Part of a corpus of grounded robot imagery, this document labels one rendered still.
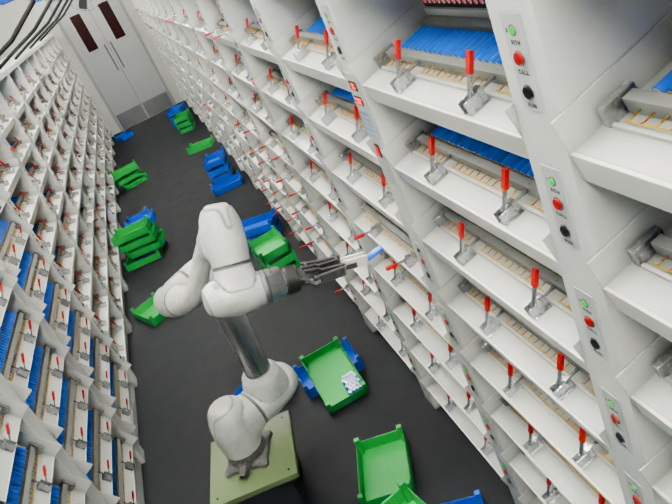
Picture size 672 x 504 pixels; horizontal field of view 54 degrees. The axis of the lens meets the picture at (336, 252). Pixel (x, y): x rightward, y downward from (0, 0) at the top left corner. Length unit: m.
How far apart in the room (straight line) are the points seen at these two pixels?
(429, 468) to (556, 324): 1.49
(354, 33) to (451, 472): 1.69
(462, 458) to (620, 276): 1.75
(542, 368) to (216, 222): 0.84
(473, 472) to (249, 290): 1.23
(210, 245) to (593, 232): 1.04
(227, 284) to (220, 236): 0.12
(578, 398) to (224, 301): 0.85
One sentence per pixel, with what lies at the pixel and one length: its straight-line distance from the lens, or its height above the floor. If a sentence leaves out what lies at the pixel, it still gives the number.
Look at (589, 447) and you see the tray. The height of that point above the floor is 0.76.
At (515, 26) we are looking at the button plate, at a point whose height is 1.69.
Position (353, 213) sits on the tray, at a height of 0.96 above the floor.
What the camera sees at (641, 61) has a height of 1.60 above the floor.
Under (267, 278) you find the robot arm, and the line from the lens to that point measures 1.69.
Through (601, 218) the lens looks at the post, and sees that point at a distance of 0.89.
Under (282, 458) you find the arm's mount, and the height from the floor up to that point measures 0.23.
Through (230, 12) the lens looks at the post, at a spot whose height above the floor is 1.66.
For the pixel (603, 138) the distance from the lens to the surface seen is 0.83.
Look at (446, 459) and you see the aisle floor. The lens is 2.62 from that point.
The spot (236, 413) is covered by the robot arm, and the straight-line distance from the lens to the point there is 2.52.
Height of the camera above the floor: 1.90
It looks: 27 degrees down
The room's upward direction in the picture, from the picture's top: 25 degrees counter-clockwise
